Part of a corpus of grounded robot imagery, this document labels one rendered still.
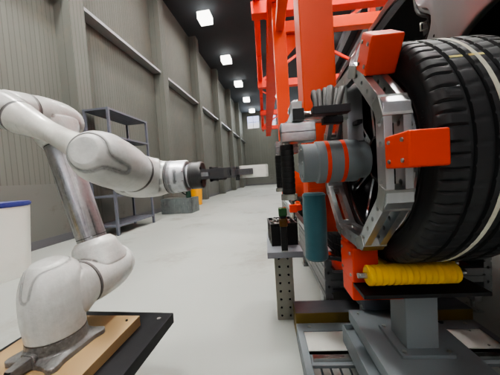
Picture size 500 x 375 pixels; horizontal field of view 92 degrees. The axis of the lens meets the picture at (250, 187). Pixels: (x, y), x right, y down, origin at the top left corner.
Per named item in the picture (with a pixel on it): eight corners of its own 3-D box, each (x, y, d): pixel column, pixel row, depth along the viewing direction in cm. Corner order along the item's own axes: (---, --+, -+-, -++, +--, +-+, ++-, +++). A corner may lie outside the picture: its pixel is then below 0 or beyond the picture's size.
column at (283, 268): (295, 319, 135) (291, 245, 133) (277, 319, 136) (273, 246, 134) (293, 309, 145) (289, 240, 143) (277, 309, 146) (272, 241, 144)
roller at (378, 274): (474, 286, 65) (473, 265, 65) (361, 290, 67) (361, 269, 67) (457, 277, 71) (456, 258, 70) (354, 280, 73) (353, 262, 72)
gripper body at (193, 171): (195, 188, 71) (226, 186, 70) (185, 190, 62) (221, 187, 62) (193, 163, 70) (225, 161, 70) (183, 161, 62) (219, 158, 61)
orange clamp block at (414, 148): (420, 167, 53) (452, 164, 44) (383, 169, 53) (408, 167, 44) (420, 135, 52) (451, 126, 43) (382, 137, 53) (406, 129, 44)
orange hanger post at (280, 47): (295, 196, 309) (284, -1, 298) (280, 197, 310) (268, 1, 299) (293, 195, 328) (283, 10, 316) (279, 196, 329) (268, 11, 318)
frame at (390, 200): (419, 273, 54) (411, 23, 51) (388, 274, 54) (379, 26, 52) (341, 224, 108) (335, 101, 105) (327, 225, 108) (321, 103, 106)
